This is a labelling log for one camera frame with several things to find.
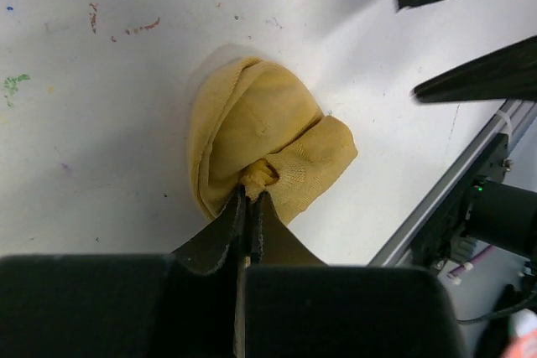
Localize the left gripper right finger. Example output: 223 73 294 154
243 193 466 357

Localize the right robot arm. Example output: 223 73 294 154
398 0 536 264

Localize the aluminium mounting rail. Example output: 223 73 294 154
368 100 537 269

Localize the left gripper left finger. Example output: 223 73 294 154
1 188 246 357

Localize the mustard yellow sock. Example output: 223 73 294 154
188 57 358 224

